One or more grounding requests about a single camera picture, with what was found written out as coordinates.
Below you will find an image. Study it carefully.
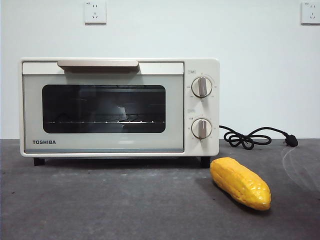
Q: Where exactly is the glass oven door with handle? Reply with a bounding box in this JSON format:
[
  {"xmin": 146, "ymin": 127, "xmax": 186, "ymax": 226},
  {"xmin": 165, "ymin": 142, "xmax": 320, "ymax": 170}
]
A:
[{"xmin": 21, "ymin": 59, "xmax": 185, "ymax": 153}]

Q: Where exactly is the yellow corn cob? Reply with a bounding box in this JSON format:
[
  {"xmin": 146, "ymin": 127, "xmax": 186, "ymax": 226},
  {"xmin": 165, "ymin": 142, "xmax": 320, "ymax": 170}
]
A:
[{"xmin": 209, "ymin": 157, "xmax": 272, "ymax": 211}]

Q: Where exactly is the small cream oven knob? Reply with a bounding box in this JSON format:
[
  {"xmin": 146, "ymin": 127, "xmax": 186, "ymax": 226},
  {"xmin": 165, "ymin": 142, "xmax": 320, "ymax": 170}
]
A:
[{"xmin": 191, "ymin": 118, "xmax": 213, "ymax": 140}]

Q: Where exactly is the large cream oven knob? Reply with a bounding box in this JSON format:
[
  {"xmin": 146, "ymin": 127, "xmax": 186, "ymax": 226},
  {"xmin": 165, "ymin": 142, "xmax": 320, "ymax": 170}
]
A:
[{"xmin": 191, "ymin": 76, "xmax": 214, "ymax": 99}]

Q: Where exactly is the cream Toshiba toaster oven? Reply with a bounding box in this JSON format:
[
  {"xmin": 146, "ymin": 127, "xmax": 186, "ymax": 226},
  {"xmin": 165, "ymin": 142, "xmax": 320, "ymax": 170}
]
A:
[{"xmin": 19, "ymin": 57, "xmax": 221, "ymax": 169}]

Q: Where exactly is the metal wire oven rack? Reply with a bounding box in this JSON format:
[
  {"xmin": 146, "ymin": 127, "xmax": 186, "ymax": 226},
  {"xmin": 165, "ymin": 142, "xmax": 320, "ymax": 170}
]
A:
[{"xmin": 47, "ymin": 112, "xmax": 166, "ymax": 125}]

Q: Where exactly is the white wall socket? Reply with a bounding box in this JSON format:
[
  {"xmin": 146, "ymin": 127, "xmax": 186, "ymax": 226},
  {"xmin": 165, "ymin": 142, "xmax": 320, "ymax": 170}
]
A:
[
  {"xmin": 300, "ymin": 1, "xmax": 320, "ymax": 26},
  {"xmin": 84, "ymin": 0, "xmax": 107, "ymax": 26}
]

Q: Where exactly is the black power cable with plug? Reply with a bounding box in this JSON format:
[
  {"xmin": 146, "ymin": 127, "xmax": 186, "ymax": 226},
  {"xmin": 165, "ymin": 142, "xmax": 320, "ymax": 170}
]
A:
[{"xmin": 219, "ymin": 124, "xmax": 300, "ymax": 151}]

